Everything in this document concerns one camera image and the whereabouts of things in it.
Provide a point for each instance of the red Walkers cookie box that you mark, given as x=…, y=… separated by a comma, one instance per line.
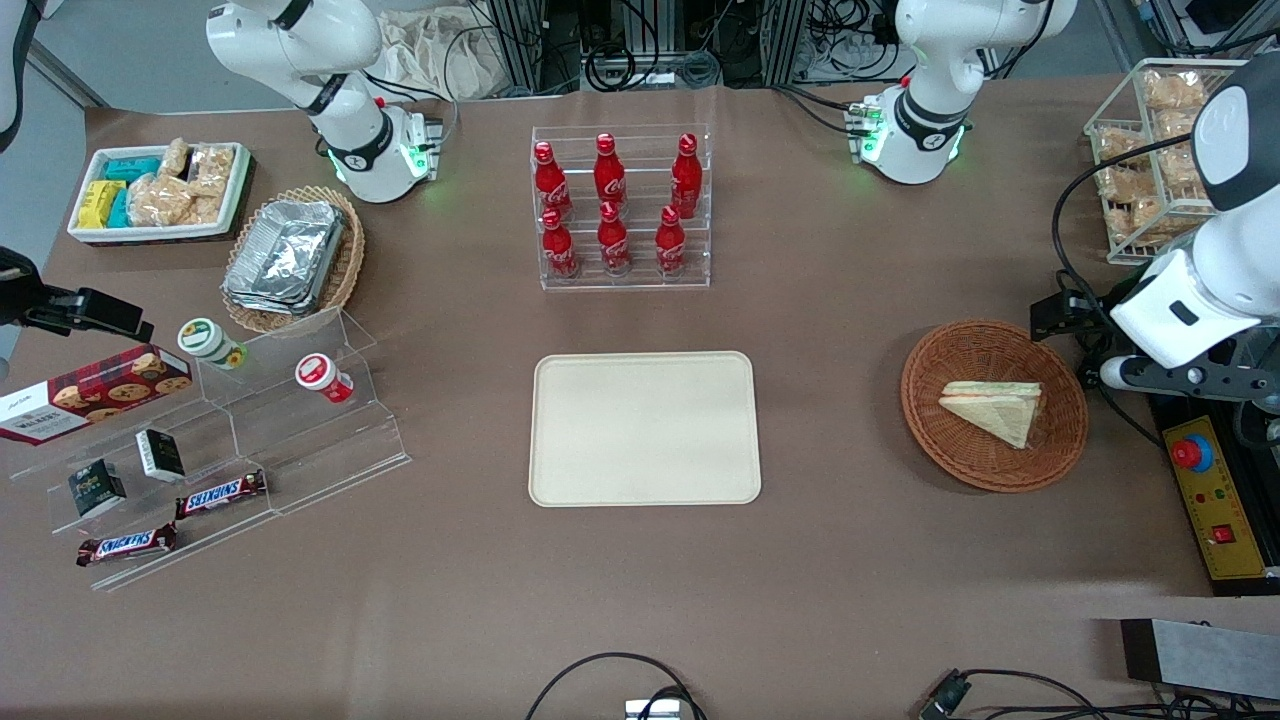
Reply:
x=90, y=395

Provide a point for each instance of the clear rice cracker bag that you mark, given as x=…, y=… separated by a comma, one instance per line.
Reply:
x=207, y=208
x=213, y=168
x=176, y=158
x=160, y=200

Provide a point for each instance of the stack of foil trays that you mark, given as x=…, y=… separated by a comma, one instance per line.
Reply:
x=285, y=255

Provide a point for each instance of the clear acrylic step display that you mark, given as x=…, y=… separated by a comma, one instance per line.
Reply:
x=300, y=440

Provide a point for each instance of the yellow snack packet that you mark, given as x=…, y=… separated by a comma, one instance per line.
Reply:
x=103, y=191
x=95, y=214

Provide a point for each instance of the clear pastry snack bag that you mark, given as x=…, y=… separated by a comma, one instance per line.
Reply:
x=1125, y=185
x=1178, y=126
x=1183, y=170
x=1175, y=90
x=1118, y=146
x=1135, y=228

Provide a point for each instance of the Snickers bar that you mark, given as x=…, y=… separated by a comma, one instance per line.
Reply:
x=128, y=545
x=222, y=493

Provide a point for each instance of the red emergency stop button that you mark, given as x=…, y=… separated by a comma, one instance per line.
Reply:
x=1192, y=453

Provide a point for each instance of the beige rectangular tray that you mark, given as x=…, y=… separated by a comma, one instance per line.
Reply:
x=645, y=430

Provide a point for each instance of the black base board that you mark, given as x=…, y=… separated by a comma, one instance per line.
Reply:
x=1262, y=480

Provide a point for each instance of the oval light wicker basket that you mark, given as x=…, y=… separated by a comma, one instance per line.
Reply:
x=348, y=260

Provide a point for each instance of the grey flat box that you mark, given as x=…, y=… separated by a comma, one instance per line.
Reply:
x=1200, y=655

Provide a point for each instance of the teal snack packet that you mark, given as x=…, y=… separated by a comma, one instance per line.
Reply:
x=132, y=167
x=119, y=208

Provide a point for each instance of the yellow control box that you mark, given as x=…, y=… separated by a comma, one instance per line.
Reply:
x=1225, y=520

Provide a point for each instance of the red lid yogurt cup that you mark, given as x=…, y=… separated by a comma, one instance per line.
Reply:
x=322, y=377

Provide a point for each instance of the red Coca-Cola bottle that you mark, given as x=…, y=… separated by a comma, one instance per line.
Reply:
x=559, y=250
x=614, y=245
x=551, y=185
x=686, y=180
x=610, y=175
x=670, y=248

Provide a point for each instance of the silver metal clamp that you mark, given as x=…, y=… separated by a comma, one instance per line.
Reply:
x=652, y=709

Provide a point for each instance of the triangular sandwich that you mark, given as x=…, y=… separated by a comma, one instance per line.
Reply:
x=1000, y=410

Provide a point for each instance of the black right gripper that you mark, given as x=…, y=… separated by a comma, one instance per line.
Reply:
x=20, y=297

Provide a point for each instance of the clear acrylic bottle rack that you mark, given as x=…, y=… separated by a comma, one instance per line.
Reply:
x=640, y=280

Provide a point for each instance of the aluminium frame post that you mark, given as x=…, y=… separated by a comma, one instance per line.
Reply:
x=520, y=45
x=790, y=40

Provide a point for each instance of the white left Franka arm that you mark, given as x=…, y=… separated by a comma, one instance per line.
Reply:
x=930, y=60

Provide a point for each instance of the round brown wicker basket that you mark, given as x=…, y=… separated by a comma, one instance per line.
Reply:
x=950, y=450

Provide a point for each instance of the green lid yogurt cup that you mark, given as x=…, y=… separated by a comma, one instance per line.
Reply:
x=208, y=342

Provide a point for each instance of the white rectangular snack bin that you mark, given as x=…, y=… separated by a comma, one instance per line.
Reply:
x=232, y=195

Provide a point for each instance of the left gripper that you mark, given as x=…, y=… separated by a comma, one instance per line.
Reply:
x=1097, y=309

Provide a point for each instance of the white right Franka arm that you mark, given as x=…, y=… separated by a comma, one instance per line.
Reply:
x=330, y=60

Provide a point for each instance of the small black carton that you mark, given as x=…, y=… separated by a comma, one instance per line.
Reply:
x=97, y=488
x=160, y=455

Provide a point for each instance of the beige cloth bag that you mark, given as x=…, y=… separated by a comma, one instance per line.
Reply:
x=430, y=55

